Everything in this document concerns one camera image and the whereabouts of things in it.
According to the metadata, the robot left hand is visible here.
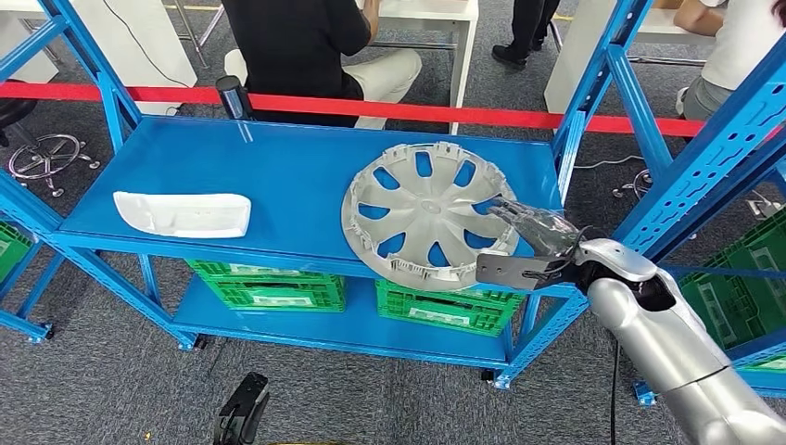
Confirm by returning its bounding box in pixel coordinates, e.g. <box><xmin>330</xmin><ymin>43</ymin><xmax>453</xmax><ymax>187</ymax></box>
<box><xmin>212</xmin><ymin>371</ymin><xmax>272</xmax><ymax>445</ymax></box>

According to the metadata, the silver wheel hubcap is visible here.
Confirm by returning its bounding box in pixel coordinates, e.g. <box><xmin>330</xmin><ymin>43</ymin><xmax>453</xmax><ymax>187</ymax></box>
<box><xmin>340</xmin><ymin>141</ymin><xmax>523</xmax><ymax>293</ymax></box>

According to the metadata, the white floor cable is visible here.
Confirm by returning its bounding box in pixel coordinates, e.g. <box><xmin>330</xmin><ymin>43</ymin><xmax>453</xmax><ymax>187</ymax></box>
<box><xmin>574</xmin><ymin>154</ymin><xmax>646</xmax><ymax>170</ymax></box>

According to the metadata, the black stool chrome base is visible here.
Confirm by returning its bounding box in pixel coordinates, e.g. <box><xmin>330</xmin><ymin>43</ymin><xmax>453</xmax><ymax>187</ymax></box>
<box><xmin>0</xmin><ymin>97</ymin><xmax>103</xmax><ymax>199</ymax></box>
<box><xmin>613</xmin><ymin>169</ymin><xmax>655</xmax><ymax>201</ymax></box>

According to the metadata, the black barrier post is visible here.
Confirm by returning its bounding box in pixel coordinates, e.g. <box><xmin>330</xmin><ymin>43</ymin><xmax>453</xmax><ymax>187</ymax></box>
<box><xmin>214</xmin><ymin>75</ymin><xmax>256</xmax><ymax>122</ymax></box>

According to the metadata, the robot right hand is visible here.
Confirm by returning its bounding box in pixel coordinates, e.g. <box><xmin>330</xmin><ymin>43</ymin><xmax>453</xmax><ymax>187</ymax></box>
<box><xmin>488</xmin><ymin>196</ymin><xmax>585</xmax><ymax>260</ymax></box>

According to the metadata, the white plastic trim part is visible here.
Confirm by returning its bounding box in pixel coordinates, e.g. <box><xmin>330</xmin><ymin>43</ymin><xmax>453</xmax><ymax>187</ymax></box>
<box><xmin>112</xmin><ymin>190</ymin><xmax>253</xmax><ymax>240</ymax></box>

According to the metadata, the white panel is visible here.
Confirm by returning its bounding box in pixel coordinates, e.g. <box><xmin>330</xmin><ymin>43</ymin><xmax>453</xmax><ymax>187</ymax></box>
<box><xmin>70</xmin><ymin>0</ymin><xmax>199</xmax><ymax>116</ymax></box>

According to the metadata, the red barrier tape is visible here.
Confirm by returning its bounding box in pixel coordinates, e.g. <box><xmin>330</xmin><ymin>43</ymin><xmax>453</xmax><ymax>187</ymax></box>
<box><xmin>0</xmin><ymin>81</ymin><xmax>707</xmax><ymax>138</ymax></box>

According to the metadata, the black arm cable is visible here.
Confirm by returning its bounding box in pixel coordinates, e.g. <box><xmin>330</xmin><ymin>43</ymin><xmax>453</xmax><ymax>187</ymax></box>
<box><xmin>539</xmin><ymin>225</ymin><xmax>620</xmax><ymax>445</ymax></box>

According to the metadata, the white table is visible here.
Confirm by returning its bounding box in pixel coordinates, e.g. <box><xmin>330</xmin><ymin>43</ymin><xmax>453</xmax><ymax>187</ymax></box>
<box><xmin>356</xmin><ymin>0</ymin><xmax>480</xmax><ymax>136</ymax></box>
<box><xmin>543</xmin><ymin>0</ymin><xmax>716</xmax><ymax>118</ymax></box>
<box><xmin>0</xmin><ymin>0</ymin><xmax>59</xmax><ymax>84</ymax></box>

